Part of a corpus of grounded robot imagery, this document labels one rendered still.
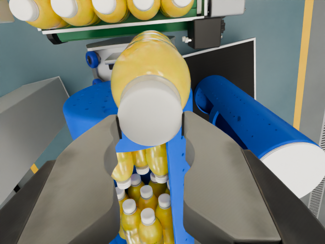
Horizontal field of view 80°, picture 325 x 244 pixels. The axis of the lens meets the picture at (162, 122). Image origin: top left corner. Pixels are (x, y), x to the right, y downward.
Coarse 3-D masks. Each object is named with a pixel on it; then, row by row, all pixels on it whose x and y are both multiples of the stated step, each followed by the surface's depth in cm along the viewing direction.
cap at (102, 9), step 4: (92, 0) 35; (96, 0) 35; (100, 0) 35; (104, 0) 35; (108, 0) 35; (112, 0) 35; (96, 4) 35; (100, 4) 35; (104, 4) 35; (108, 4) 35; (112, 4) 35; (96, 8) 36; (100, 8) 36; (104, 8) 36; (108, 8) 36; (112, 8) 36; (100, 12) 36; (104, 12) 36; (108, 12) 36
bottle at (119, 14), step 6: (120, 0) 39; (126, 0) 43; (114, 6) 37; (120, 6) 39; (126, 6) 42; (96, 12) 39; (114, 12) 39; (120, 12) 40; (126, 12) 44; (102, 18) 40; (108, 18) 40; (114, 18) 40; (120, 18) 42; (126, 18) 52
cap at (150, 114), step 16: (128, 96) 11; (144, 96) 11; (160, 96) 11; (176, 96) 12; (128, 112) 11; (144, 112) 11; (160, 112) 11; (176, 112) 11; (128, 128) 12; (144, 128) 12; (160, 128) 12; (176, 128) 12; (144, 144) 12; (160, 144) 12
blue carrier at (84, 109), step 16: (80, 96) 44; (96, 96) 43; (112, 96) 42; (64, 112) 38; (80, 112) 36; (96, 112) 35; (112, 112) 36; (80, 128) 35; (128, 144) 34; (176, 144) 39; (176, 160) 40; (144, 176) 74; (176, 176) 42; (176, 192) 44; (176, 208) 46; (176, 224) 48; (112, 240) 56; (176, 240) 51; (192, 240) 61
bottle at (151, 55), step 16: (144, 32) 25; (160, 32) 27; (128, 48) 16; (144, 48) 14; (160, 48) 15; (176, 48) 20; (128, 64) 14; (144, 64) 13; (160, 64) 13; (176, 64) 14; (112, 80) 15; (128, 80) 13; (144, 80) 12; (160, 80) 12; (176, 80) 14
